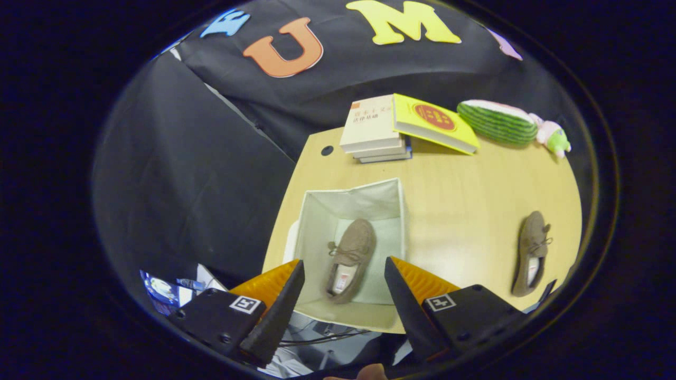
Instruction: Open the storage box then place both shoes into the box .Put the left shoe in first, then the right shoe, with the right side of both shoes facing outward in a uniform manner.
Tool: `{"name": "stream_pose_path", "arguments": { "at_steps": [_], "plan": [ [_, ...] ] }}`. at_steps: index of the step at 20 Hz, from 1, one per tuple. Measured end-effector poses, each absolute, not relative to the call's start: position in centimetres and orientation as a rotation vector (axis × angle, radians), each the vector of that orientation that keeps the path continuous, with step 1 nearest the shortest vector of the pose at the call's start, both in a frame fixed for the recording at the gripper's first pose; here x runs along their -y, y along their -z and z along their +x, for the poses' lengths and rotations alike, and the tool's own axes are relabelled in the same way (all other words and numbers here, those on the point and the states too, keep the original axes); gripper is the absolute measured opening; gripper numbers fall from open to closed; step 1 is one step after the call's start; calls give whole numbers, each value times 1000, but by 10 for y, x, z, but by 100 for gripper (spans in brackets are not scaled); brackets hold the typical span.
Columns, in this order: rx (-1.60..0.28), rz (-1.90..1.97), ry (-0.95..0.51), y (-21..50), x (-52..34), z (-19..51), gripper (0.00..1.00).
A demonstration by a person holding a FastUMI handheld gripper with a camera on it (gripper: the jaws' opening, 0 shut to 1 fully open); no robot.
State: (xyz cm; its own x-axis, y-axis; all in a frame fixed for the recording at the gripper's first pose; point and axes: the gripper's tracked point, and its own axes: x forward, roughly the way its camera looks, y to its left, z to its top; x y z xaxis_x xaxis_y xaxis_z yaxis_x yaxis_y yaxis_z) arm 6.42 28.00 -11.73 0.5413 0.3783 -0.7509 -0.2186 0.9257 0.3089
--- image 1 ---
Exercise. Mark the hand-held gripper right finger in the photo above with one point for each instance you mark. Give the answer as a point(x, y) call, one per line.
point(409, 311)

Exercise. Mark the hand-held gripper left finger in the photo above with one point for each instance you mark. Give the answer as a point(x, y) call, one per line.
point(280, 316)

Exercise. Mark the brown fuzzy shoe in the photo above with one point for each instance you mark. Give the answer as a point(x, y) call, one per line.
point(533, 232)
point(356, 240)

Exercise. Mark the pale green fabric storage box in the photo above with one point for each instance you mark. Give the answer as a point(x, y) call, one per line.
point(380, 211)

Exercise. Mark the white paper sheet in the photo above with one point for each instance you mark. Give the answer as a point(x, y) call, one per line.
point(208, 277)

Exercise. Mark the blue printed packet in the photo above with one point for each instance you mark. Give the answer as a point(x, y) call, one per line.
point(158, 290)

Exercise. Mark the blue-edged book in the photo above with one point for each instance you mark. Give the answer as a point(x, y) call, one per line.
point(388, 159)

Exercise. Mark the white thin book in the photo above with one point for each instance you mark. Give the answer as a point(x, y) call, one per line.
point(380, 154)

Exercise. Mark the black backdrop cloth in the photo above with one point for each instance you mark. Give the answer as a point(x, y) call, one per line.
point(185, 174)

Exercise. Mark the beige book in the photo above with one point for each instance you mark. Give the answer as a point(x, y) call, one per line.
point(369, 132)

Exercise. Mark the yellow book with red label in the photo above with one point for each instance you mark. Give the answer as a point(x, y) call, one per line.
point(409, 119)

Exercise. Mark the watermelon slice plush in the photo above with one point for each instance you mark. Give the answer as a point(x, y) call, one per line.
point(496, 126)

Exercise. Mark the pink and green plush toy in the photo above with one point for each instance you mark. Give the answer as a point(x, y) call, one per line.
point(557, 140)

